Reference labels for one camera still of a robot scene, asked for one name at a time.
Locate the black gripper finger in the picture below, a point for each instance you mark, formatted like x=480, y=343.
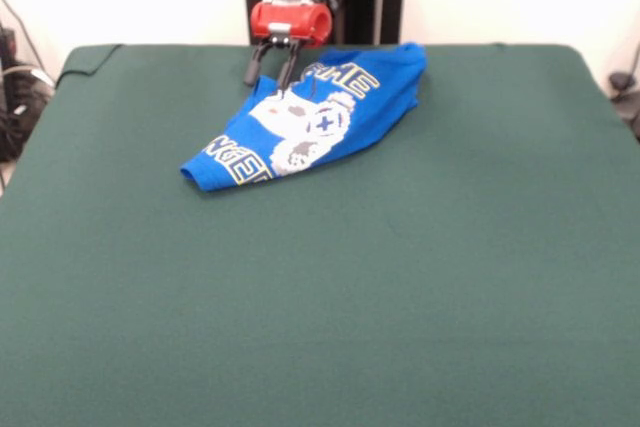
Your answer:
x=256, y=64
x=289, y=67

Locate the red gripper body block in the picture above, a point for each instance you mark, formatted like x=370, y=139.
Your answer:
x=295, y=19

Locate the blue printed T-shirt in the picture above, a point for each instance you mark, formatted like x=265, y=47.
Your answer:
x=380, y=102

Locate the dark green table cloth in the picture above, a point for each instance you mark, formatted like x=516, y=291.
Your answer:
x=250, y=297

